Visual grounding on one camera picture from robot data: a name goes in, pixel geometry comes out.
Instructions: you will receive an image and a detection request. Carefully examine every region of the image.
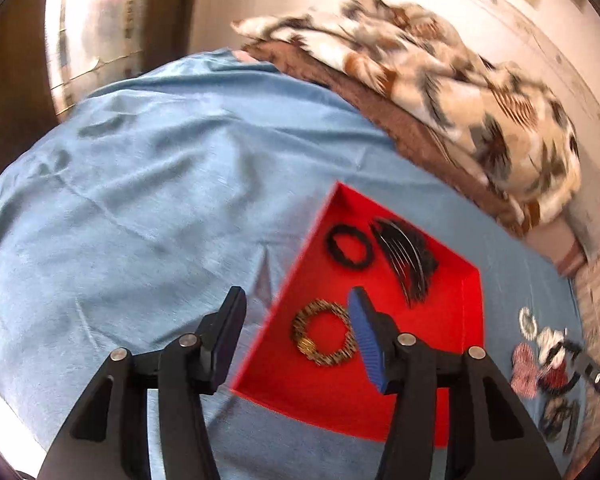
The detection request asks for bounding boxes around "red patterned scrunchie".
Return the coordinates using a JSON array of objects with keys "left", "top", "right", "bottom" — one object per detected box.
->
[{"left": 538, "top": 339, "right": 582, "bottom": 398}]

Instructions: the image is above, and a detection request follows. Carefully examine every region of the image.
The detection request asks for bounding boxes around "small white pearl bracelet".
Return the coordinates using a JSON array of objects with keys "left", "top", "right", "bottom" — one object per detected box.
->
[{"left": 518, "top": 305, "right": 539, "bottom": 340}]

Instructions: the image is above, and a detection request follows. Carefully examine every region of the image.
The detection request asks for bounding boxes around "grey brown organza scrunchie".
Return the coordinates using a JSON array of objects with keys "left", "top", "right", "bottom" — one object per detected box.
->
[{"left": 540, "top": 396, "right": 581, "bottom": 455}]

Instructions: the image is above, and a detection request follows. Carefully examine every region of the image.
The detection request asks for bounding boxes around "white dotted scrunchie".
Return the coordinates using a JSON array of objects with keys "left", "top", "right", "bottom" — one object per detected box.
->
[{"left": 535, "top": 327, "right": 565, "bottom": 364}]

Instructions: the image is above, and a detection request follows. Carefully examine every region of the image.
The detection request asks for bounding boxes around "red jewelry tray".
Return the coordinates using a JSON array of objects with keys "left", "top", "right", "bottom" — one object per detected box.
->
[{"left": 232, "top": 183, "right": 484, "bottom": 441}]

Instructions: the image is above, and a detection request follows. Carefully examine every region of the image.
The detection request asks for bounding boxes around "pink checkered scrunchie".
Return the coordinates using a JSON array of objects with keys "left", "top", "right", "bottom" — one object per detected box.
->
[{"left": 509, "top": 342, "right": 539, "bottom": 399}]

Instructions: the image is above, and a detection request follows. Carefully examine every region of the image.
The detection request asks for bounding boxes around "light blue bed sheet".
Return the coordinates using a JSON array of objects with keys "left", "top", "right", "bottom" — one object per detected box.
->
[{"left": 0, "top": 50, "right": 582, "bottom": 446}]

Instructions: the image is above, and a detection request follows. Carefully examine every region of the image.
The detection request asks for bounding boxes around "brown ruffled blanket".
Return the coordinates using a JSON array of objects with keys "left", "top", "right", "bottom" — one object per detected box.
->
[{"left": 242, "top": 41, "right": 524, "bottom": 238}]

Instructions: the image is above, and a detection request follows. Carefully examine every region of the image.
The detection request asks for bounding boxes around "leaf pattern quilt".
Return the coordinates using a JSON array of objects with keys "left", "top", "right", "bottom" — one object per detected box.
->
[{"left": 232, "top": 0, "right": 581, "bottom": 226}]

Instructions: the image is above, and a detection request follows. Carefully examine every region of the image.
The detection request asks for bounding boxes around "wooden glass door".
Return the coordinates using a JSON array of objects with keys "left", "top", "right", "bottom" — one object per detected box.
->
[{"left": 0, "top": 0, "right": 195, "bottom": 174}]

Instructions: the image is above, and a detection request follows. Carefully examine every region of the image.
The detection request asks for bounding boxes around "gold beaded bracelet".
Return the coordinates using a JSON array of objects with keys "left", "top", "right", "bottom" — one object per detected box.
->
[{"left": 291, "top": 298, "right": 360, "bottom": 366}]

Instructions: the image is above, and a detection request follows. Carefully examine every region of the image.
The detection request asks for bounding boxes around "black hair tie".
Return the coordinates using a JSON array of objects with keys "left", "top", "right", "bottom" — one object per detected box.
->
[{"left": 325, "top": 222, "right": 376, "bottom": 271}]

